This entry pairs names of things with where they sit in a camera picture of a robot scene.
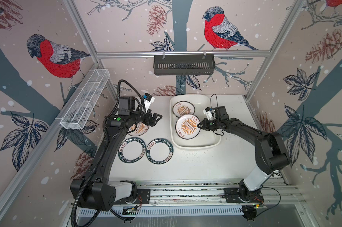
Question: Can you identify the orange sunburst plate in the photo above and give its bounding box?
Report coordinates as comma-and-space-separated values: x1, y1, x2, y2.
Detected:
128, 123, 149, 137
172, 101, 195, 118
175, 114, 201, 140

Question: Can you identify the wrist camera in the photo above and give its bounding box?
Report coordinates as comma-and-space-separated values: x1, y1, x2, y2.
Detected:
203, 107, 215, 121
143, 93, 155, 112

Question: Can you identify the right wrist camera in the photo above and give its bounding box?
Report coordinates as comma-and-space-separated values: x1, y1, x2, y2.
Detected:
203, 107, 215, 121

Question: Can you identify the black corrugated cable left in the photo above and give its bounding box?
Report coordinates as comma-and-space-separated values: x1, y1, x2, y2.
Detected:
70, 79, 149, 227

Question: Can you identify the green ring plate outer left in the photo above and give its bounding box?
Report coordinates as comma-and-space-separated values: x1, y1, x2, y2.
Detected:
118, 137, 146, 164

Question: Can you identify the green ring plate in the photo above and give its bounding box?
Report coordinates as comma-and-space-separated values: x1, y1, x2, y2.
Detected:
118, 137, 146, 164
146, 138, 174, 165

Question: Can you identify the black hanging wire basket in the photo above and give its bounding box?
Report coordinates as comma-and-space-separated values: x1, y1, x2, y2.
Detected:
153, 54, 215, 76

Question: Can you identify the black cable right base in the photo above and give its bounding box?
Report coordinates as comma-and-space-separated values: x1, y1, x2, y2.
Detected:
253, 173, 282, 218

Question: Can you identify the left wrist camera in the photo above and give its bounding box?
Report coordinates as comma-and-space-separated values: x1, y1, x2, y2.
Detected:
143, 93, 155, 112

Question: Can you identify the white plastic bin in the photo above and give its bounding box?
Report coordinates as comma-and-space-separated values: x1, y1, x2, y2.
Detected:
170, 94, 221, 150

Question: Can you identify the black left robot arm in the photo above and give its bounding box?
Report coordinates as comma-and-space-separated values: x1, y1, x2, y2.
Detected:
70, 110, 162, 211

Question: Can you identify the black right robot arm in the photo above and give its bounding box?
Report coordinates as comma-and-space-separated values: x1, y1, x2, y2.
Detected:
197, 118, 291, 202

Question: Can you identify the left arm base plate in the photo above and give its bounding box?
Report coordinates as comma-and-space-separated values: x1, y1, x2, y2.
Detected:
114, 189, 151, 205

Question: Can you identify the white mesh wall shelf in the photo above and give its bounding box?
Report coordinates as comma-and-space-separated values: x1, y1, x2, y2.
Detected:
60, 69, 110, 130

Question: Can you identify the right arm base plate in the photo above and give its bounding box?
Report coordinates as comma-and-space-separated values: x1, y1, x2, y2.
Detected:
224, 188, 264, 203

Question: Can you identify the aluminium frame top bar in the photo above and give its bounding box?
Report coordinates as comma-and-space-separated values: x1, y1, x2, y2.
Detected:
96, 50, 272, 59

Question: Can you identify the green ring plate inner left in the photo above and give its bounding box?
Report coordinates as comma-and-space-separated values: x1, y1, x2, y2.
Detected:
146, 138, 174, 165

